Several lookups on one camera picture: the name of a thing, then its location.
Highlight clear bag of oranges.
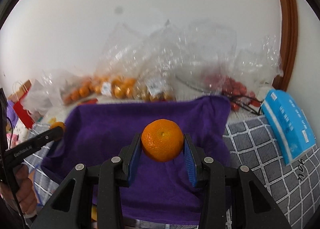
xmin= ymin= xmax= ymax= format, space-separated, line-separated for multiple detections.
xmin=42 ymin=69 xmax=94 ymax=106

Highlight clear bag of kumquats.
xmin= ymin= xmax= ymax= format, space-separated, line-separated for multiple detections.
xmin=93 ymin=23 xmax=188 ymax=102

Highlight purple towel covered tray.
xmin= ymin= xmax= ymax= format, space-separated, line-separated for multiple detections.
xmin=41 ymin=95 xmax=232 ymax=226

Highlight white plastic bag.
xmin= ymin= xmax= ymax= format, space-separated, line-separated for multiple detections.
xmin=21 ymin=80 xmax=53 ymax=118

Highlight oval orange kumquat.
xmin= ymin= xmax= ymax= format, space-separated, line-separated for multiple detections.
xmin=50 ymin=121 xmax=66 ymax=131

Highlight red paper shopping bag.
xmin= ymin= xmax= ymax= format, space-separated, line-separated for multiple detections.
xmin=8 ymin=80 xmax=34 ymax=129

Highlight black cable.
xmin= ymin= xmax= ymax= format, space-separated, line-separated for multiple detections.
xmin=4 ymin=116 xmax=27 ymax=229

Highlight clear bag red fruits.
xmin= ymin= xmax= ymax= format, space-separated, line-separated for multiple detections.
xmin=175 ymin=20 xmax=283 ymax=101

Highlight blue tissue pack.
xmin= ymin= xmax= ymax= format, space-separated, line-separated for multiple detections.
xmin=261 ymin=89 xmax=316 ymax=166

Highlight bumpy orange tangerine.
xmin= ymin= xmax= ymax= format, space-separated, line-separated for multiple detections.
xmin=141 ymin=119 xmax=184 ymax=162

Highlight person's left hand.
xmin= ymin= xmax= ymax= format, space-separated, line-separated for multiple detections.
xmin=1 ymin=164 xmax=37 ymax=215

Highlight fruit printed carton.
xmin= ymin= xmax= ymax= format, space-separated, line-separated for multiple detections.
xmin=39 ymin=98 xmax=99 ymax=124

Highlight brown wooden door frame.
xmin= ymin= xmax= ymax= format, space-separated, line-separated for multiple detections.
xmin=273 ymin=0 xmax=298 ymax=91

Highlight smooth orange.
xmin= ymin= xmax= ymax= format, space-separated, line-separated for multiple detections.
xmin=91 ymin=205 xmax=98 ymax=221

